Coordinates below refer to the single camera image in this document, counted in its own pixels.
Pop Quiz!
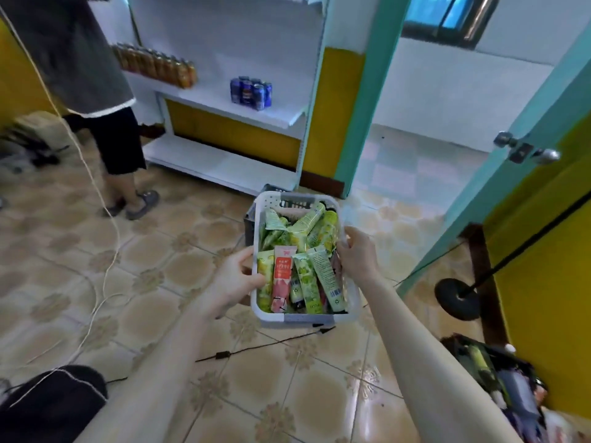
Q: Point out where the person's left hand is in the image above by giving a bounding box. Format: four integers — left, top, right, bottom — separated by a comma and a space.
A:
205, 247, 269, 314

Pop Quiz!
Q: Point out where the person's right hand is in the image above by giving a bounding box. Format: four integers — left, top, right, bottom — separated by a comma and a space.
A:
334, 226, 382, 290

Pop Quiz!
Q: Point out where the pile of green hand cream tubes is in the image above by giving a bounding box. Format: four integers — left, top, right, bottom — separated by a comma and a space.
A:
257, 202, 349, 314

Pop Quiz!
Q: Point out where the white perforated plastic basket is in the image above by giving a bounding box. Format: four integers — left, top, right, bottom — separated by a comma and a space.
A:
250, 190, 362, 325

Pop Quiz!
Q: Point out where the person's right forearm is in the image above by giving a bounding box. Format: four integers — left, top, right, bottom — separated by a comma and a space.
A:
360, 276, 523, 443

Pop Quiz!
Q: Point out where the person's left forearm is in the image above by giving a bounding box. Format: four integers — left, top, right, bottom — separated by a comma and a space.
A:
76, 295, 236, 443

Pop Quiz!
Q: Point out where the white side shelf unit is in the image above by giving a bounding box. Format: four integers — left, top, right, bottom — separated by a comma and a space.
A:
111, 0, 326, 194

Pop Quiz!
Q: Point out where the black floor stand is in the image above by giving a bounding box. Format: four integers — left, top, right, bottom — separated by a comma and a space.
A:
435, 189, 591, 321

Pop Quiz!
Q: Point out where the black plastic crate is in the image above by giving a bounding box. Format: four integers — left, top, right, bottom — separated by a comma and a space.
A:
441, 332, 555, 443

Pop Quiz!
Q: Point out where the teal door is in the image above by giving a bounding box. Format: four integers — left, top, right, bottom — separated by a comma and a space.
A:
397, 23, 591, 296

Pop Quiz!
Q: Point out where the pack of blue drink cans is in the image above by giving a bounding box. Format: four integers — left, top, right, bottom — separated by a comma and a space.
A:
230, 76, 273, 111

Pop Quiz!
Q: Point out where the grey plastic jug bottle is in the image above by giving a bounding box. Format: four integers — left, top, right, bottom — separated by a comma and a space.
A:
496, 369, 541, 430

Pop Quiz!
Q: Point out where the row of amber jars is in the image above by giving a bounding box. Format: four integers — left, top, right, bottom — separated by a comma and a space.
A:
113, 43, 198, 89

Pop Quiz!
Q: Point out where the window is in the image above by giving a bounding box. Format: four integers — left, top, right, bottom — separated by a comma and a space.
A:
401, 0, 504, 47

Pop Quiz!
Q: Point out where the black floor cable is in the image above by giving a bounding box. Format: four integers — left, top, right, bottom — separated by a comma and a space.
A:
194, 325, 336, 362

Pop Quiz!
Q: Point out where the white hanging cable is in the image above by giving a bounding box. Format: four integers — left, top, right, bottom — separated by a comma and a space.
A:
0, 4, 140, 407

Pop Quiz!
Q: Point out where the teal door frame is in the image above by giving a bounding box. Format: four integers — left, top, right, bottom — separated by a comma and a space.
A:
332, 0, 414, 198

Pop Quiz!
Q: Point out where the metal door handle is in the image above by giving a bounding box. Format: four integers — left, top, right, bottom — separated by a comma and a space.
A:
494, 132, 561, 165

